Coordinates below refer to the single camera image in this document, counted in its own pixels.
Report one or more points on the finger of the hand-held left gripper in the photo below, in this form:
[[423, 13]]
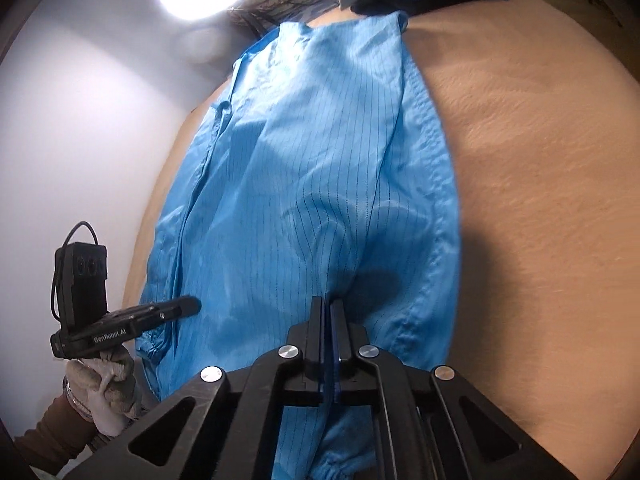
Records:
[[182, 306]]

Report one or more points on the person's left hand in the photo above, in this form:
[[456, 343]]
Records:
[[100, 385]]

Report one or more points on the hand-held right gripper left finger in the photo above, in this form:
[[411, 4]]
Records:
[[316, 340]]

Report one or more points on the person's left forearm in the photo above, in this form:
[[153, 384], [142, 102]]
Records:
[[50, 440]]

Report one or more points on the light blue jacket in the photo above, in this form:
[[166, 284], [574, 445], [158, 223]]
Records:
[[310, 185]]

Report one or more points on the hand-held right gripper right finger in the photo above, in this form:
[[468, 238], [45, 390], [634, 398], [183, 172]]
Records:
[[339, 340]]

